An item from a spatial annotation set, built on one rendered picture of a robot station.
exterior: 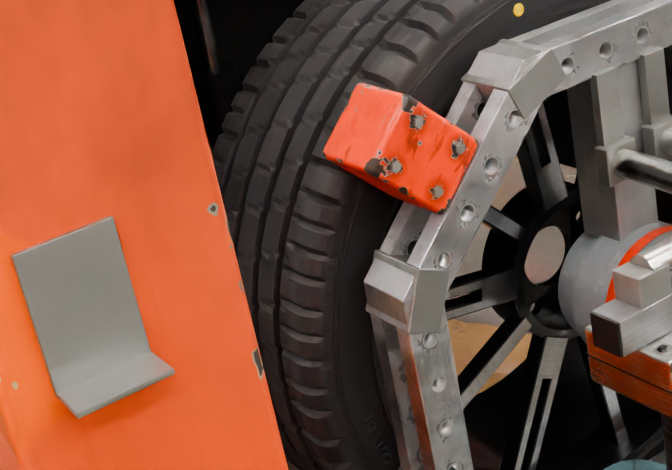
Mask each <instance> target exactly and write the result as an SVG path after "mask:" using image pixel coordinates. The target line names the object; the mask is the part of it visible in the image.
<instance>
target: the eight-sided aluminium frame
mask: <svg viewBox="0 0 672 470"><path fill-rule="evenodd" d="M670 45H672V0H611V1H608V2H605V3H603V4H600V5H598V6H595V7H592V8H590V9H587V10H585V11H582V12H579V13H577V14H574V15H572V16H569V17H566V18H564V19H561V20H559V21H556V22H553V23H551V24H548V25H546V26H543V27H540V28H538V29H535V30H533V31H530V32H527V33H525V34H522V35H519V36H517V37H514V38H512V39H509V40H508V39H501V40H500V41H499V42H498V43H497V44H496V45H493V46H491V47H488V48H486V49H483V50H481V51H480V52H478V54H477V56H476V58H475V60H474V62H473V64H472V66H471V68H470V70H469V71H468V72H467V73H466V74H465V75H464V76H463V77H462V78H461V81H462V82H463V84H462V86H461V88H460V90H459V92H458V94H457V96H456V98H455V100H454V102H453V104H452V106H451V108H450V110H449V112H448V114H447V116H446V118H445V119H446V120H448V121H449V122H451V123H452V124H454V125H455V126H457V127H458V128H460V129H461V130H463V131H464V132H466V133H468V134H469V135H471V136H472V137H474V138H475V139H476V140H477V141H478V147H477V149H476V151H475V153H474V155H473V157H472V159H471V161H470V163H469V165H468V167H467V169H466V171H465V173H464V175H463V177H462V179H461V181H460V183H459V185H458V187H457V189H456V191H455V193H454V195H453V197H452V199H451V201H450V203H449V205H448V207H447V209H446V211H445V212H444V214H436V213H433V212H431V211H428V210H425V209H423V208H420V207H417V206H415V205H412V204H410V203H407V202H403V204H402V205H401V207H400V209H399V211H398V213H397V215H396V217H395V219H394V221H393V223H392V225H391V227H390V229H389V231H388V233H387V235H386V237H385V239H384V241H383V243H382V245H381V247H380V249H379V250H375V251H374V257H373V263H372V265H371V267H370V269H369V271H368V273H367V275H366V277H365V279H364V287H365V292H366V297H367V303H366V312H368V313H370V317H371V322H372V327H373V332H374V336H375V341H376V346H377V351H378V356H379V361H380V366H381V371H382V376H383V381H384V386H385V391H386V396H387V401H388V405H389V410H390V415H391V420H392V425H393V430H394V435H395V440H396V445H397V450H398V455H399V460H400V465H401V466H400V467H399V468H398V470H474V469H473V464H472V458H471V452H470V447H469V441H468V435H467V430H466V424H465V418H464V413H463V407H462V401H461V396H460V390H459V384H458V379H457V373H456V367H455V362H454V356H453V351H452V345H451V339H450V334H449V328H448V322H447V317H446V311H445V305H444V304H445V298H446V294H447V292H448V290H449V288H450V286H451V284H452V282H453V280H454V278H455V276H456V274H457V272H458V270H459V268H460V266H461V264H462V262H463V260H464V258H465V256H466V254H467V252H468V250H469V248H470V246H471V244H472V242H473V240H474V238H475V236H476V234H477V232H478V230H479V228H480V226H481V224H482V222H483V220H484V218H485V216H486V214H487V212H488V210H489V208H490V206H491V204H492V202H493V200H494V198H495V196H496V194H497V192H498V190H499V188H500V186H501V184H502V182H503V180H504V178H505V176H506V174H507V172H508V170H509V168H510V166H511V164H512V162H513V160H514V158H515V156H516V154H517V152H518V150H519V148H520V146H521V144H522V142H523V140H524V138H525V136H526V134H527V132H528V130H529V128H530V126H531V124H532V122H533V120H534V118H535V116H536V114H537V112H538V110H539V108H540V106H541V104H542V102H543V101H544V100H545V99H546V98H547V97H548V96H551V95H553V94H556V93H558V92H560V91H563V90H565V89H568V88H570V87H572V86H575V85H577V84H580V83H582V82H584V81H587V80H589V79H591V78H592V74H594V73H597V72H599V71H601V70H604V69H606V68H609V67H616V68H618V67H620V66H623V65H625V64H627V63H630V62H632V61H635V60H637V59H639V58H640V54H642V53H645V52H647V51H649V50H652V49H654V48H657V47H663V48H666V47H668V46H670Z"/></svg>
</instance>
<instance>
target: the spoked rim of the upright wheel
mask: <svg viewBox="0 0 672 470"><path fill-rule="evenodd" d="M664 57H665V67H666V78H667V89H668V100H669V110H670V115H672V45H670V46H668V47H666V48H664ZM517 157H518V160H519V164H520V167H521V171H522V174H523V178H524V181H525V185H526V187H525V188H524V189H522V190H521V191H519V192H518V193H517V194H516V195H515V196H513V197H512V198H511V199H510V200H509V201H508V203H507V204H506V205H505V206H504V207H503V209H502V210H501V211H500V210H498V209H497V208H495V207H493V206H492V205H491V206H490V208H489V210H488V212H487V214H486V216H485V218H484V220H483V222H482V224H483V225H485V226H487V227H488V228H490V231H489V234H488V237H487V240H486V243H485V247H484V252H483V258H482V270H479V271H475V272H472V273H468V274H465V275H462V276H458V277H455V278H454V280H453V282H452V284H451V286H450V288H449V290H448V292H447V294H446V298H445V300H447V299H451V298H454V297H457V296H461V295H464V294H467V293H470V294H467V295H464V296H461V297H457V298H454V299H451V300H447V301H445V304H444V305H445V311H446V317H447V321H448V320H451V319H454V318H457V317H460V316H464V315H467V314H470V313H473V312H477V311H480V310H483V309H486V308H489V307H492V308H493V309H494V311H495V312H496V313H497V314H498V315H499V316H500V317H501V318H502V319H504V322H503V323H502V324H501V325H500V326H499V328H498V329H497V330H496V331H495V332H494V334H493V335H492V336H491V337H490V338H489V340H488V341H487V342H486V343H485V344H484V346H483V347H482V348H481V349H480V350H479V352H478V353H477V354H476V355H475V356H474V358H473V359H472V360H471V361H470V362H469V364H468V365H467V366H466V367H465V368H464V370H463V371H462V372H461V373H460V374H459V376H458V377H457V379H458V384H459V390H460V396H461V401H462V407H463V413H464V418H465V424H466V430H467V435H468V441H469V447H470V452H471V458H472V464H473V469H474V470H604V469H605V468H607V467H609V466H611V465H613V464H615V463H618V462H622V461H627V460H639V459H642V458H643V457H644V456H645V455H646V454H648V453H649V452H650V451H651V450H652V449H653V448H654V447H655V446H656V445H657V444H658V443H659V442H660V441H661V440H662V439H663V431H662V426H663V425H662V421H661V413H659V412H657V411H655V410H653V409H650V408H648V407H646V406H644V405H642V404H640V403H638V402H636V401H634V400H632V399H630V398H628V397H625V396H623V395H621V394H619V393H617V392H615V391H613V390H611V389H609V388H607V387H605V386H603V385H601V384H598V383H596V382H594V381H593V380H592V378H591V376H590V368H589V360H588V356H587V355H585V352H587V345H586V343H585V342H584V341H583V339H582V338H581V336H580V334H579V333H578V332H577V331H576V330H574V329H573V328H572V327H571V326H570V325H569V324H568V322H567V321H566V319H565V317H564V315H563V313H562V311H561V308H560V304H559V299H558V283H559V276H560V272H561V268H562V265H563V262H564V260H565V258H566V255H567V254H568V252H569V250H570V248H571V247H572V245H573V244H574V242H575V241H576V240H577V239H578V238H579V236H580V235H582V234H583V233H584V225H583V217H582V209H581V201H580V193H579V185H578V177H577V175H576V179H575V183H574V184H573V183H570V182H567V181H564V178H563V174H562V170H561V167H560V163H559V159H558V156H557V152H556V148H555V145H554V141H553V137H552V134H551V130H550V126H549V123H548V119H547V115H546V112H545V108H544V104H543V102H542V104H541V106H540V108H539V110H538V112H537V114H536V116H535V118H534V120H533V122H532V124H531V126H530V128H529V130H528V132H527V134H526V136H525V138H524V140H523V142H522V144H521V146H520V148H519V150H518V152H517ZM655 194H656V204H657V214H658V220H659V221H662V222H665V223H668V224H671V225H672V194H669V193H666V192H664V191H661V190H658V189H655ZM579 211H580V216H579V218H578V219H577V220H576V215H577V213H578V212H579ZM549 226H556V227H557V228H558V229H559V230H560V231H561V233H562V235H563V237H564V241H565V253H564V258H563V261H562V263H561V266H560V267H559V269H558V271H557V272H556V273H555V274H554V275H553V276H552V277H551V278H550V279H549V280H547V281H545V282H543V283H539V284H534V283H532V282H531V281H530V280H529V279H528V277H527V275H526V272H525V268H524V265H525V261H526V257H527V254H528V251H529V248H530V246H531V244H532V241H533V240H534V238H535V236H536V234H537V233H538V232H539V231H540V230H542V229H544V228H546V227H549ZM533 303H535V306H534V309H533V310H532V311H531V312H530V308H531V305H532V304H533ZM527 332H530V333H532V337H531V341H530V346H529V350H528V354H527V358H526V359H525V360H524V361H523V362H522V363H521V364H520V365H519V366H518V367H517V368H515V369H514V370H513V371H512V372H511V373H509V374H508V375H507V376H506V377H504V378H503V379H502V380H500V381H499V382H497V383H496V384H494V385H493V386H491V387H490V388H488V389H486V390H485V391H483V392H481V393H479V394H477V393H478V391H479V390H480V389H481V388H482V387H483V385H484V384H485V383H486V382H487V380H488V379H489V378H490V377H491V376H492V374H493V373H494V372H495V371H496V370H497V368H498V367H499V366H500V365H501V364H502V362H503V361H504V360H505V359H506V357H507V356H508V355H509V354H510V353H511V351H512V350H513V349H514V348H515V347H516V345H517V344H518V343H519V342H520V341H521V339H522V338H523V337H524V336H525V334H526V333H527ZM476 394H477V395H476ZM475 395H476V396H475Z"/></svg>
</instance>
